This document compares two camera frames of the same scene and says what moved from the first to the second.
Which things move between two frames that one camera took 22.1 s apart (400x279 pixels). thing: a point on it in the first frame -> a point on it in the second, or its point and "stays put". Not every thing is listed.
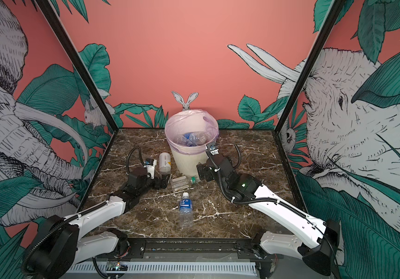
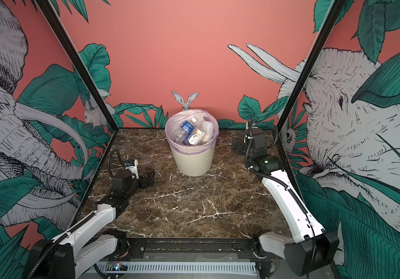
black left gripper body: [151, 183] -> [140, 183]
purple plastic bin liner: [189, 131] stays put
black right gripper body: [209, 172] -> [243, 147]
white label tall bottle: [165, 164] -> [196, 136]
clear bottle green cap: [181, 182] -> [208, 128]
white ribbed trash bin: [188, 163] stays put
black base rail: [189, 249] stays put
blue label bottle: [185, 210] -> [186, 128]
